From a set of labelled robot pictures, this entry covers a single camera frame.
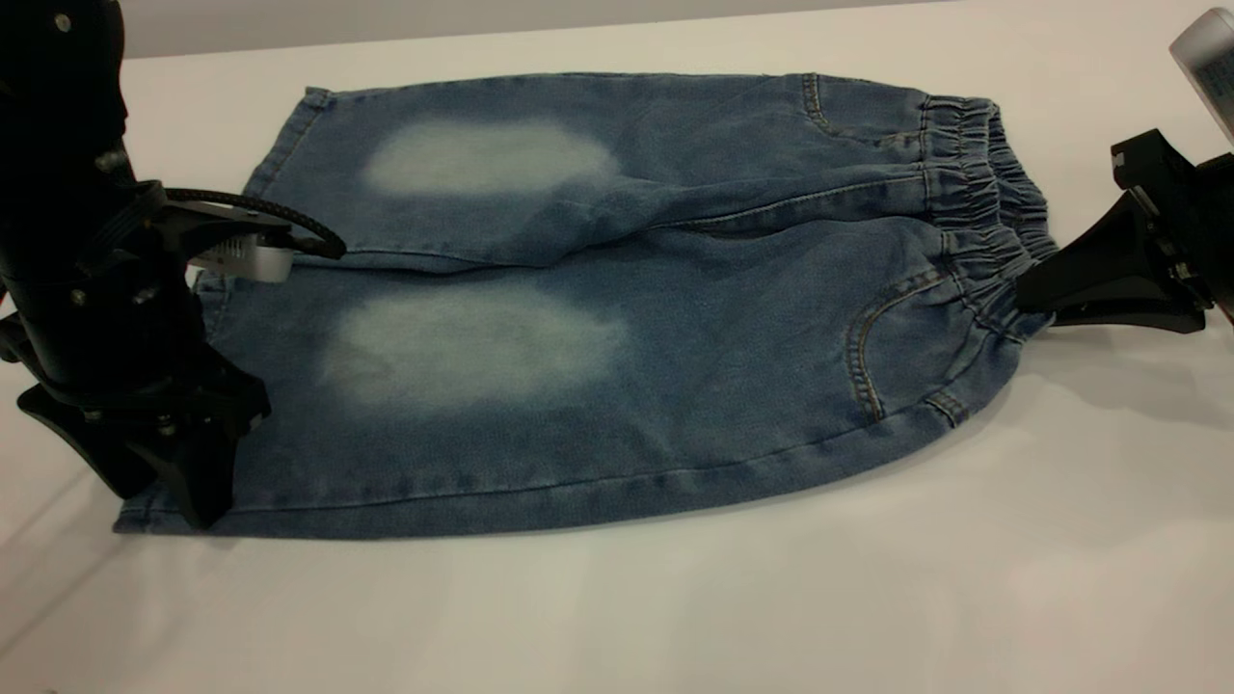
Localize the blue denim jeans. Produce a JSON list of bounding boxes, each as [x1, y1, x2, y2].
[[114, 72, 1060, 539]]

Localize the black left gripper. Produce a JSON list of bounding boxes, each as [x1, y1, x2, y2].
[[0, 178, 273, 532]]

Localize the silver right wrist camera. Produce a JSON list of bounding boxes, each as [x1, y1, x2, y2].
[[1168, 8, 1234, 147]]

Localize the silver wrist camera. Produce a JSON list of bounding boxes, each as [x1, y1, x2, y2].
[[1168, 8, 1234, 147], [188, 234, 294, 284]]

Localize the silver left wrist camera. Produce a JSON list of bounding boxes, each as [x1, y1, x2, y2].
[[188, 234, 294, 284]]

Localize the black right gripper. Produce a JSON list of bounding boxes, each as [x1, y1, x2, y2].
[[1015, 128, 1234, 335]]

